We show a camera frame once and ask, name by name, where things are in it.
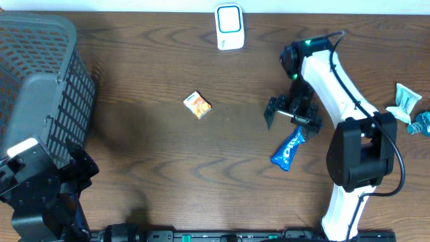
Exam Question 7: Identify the blue Oreo cookie pack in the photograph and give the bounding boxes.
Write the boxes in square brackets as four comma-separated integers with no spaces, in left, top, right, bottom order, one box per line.
[270,126,308,172]

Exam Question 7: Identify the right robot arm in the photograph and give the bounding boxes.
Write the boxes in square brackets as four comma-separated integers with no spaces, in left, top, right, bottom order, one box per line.
[263,35,404,241]

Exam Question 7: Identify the mint green wipes pack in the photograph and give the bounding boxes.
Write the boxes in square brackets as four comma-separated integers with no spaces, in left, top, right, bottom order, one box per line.
[386,83,422,124]

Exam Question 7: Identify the grey plastic shopping basket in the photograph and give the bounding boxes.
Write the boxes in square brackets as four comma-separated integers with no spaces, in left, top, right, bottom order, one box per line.
[1,11,97,168]

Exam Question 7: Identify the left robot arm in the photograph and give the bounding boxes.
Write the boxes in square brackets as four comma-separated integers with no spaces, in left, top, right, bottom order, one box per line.
[1,137,146,241]

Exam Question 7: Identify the teal mouthwash bottle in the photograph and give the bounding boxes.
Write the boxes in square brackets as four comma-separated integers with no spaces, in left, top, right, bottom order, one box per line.
[406,111,429,136]

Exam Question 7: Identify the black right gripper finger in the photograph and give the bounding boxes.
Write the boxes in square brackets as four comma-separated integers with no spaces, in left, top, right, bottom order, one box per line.
[300,125,319,141]
[263,97,278,129]

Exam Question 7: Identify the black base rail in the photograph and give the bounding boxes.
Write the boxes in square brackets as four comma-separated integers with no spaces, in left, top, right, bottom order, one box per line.
[90,229,397,242]

